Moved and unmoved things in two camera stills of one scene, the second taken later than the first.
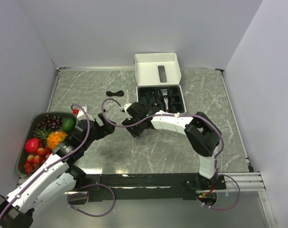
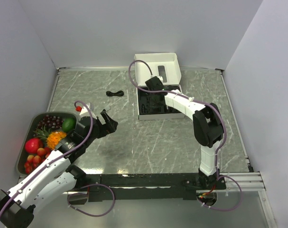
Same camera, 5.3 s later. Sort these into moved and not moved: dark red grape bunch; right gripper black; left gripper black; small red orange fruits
Moved: right gripper black
Not moved: left gripper black; small red orange fruits; dark red grape bunch
